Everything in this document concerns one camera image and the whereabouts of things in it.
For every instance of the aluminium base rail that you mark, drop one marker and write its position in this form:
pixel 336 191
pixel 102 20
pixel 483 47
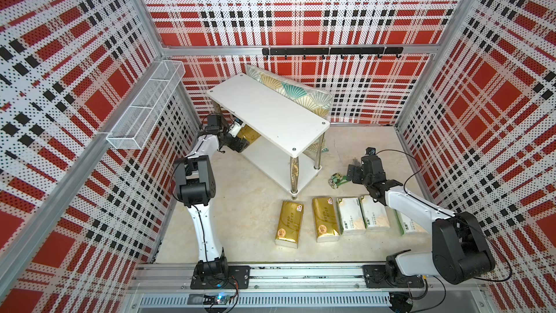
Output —
pixel 300 287

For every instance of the green circuit board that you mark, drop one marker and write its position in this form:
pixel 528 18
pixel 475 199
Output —
pixel 216 300

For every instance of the black wall hook rail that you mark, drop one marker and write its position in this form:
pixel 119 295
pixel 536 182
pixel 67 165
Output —
pixel 329 51

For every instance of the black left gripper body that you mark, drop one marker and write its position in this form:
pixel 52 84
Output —
pixel 230 141

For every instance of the gold tissue pack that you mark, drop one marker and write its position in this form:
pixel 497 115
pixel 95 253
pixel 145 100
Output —
pixel 325 218
pixel 246 132
pixel 289 224

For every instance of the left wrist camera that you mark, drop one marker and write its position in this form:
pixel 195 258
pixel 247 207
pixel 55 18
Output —
pixel 235 127

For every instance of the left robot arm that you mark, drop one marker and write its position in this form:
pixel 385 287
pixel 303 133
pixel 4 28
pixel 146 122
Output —
pixel 195 187

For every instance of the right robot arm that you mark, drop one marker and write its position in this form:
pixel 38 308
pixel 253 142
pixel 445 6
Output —
pixel 459 250

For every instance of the white wire mesh basket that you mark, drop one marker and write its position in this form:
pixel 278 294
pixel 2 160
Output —
pixel 134 128

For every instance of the white green tissue pack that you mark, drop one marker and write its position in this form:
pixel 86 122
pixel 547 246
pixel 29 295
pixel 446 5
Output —
pixel 374 214
pixel 407 226
pixel 350 215

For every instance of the white two-tier shelf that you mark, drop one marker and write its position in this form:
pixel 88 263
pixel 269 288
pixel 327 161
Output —
pixel 289 148

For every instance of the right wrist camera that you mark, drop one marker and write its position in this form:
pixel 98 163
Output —
pixel 370 151

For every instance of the fan pattern cushion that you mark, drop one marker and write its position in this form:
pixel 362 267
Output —
pixel 316 100

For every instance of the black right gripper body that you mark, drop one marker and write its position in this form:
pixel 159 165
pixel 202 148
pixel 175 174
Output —
pixel 357 176

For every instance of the green sloth figure keychain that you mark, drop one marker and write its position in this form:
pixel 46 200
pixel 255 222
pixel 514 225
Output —
pixel 337 179

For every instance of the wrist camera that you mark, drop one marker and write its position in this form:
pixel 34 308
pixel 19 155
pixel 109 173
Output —
pixel 370 151
pixel 235 127

